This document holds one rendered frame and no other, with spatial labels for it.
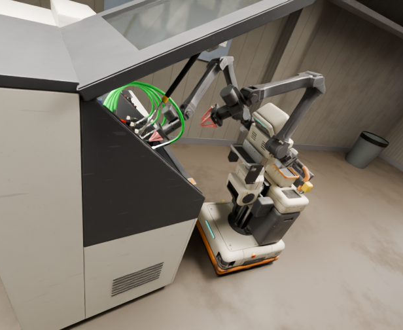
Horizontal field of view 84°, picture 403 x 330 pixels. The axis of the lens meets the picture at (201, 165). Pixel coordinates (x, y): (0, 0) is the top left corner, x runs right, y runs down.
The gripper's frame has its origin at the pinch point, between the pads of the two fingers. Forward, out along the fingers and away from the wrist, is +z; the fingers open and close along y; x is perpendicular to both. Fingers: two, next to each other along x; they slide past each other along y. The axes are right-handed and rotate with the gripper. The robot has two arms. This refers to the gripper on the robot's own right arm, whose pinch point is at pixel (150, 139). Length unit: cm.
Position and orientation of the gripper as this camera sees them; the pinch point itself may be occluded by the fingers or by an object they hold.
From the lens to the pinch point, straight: 125.2
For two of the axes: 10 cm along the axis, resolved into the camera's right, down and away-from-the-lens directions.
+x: 2.6, 6.1, -7.5
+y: -4.7, -5.9, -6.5
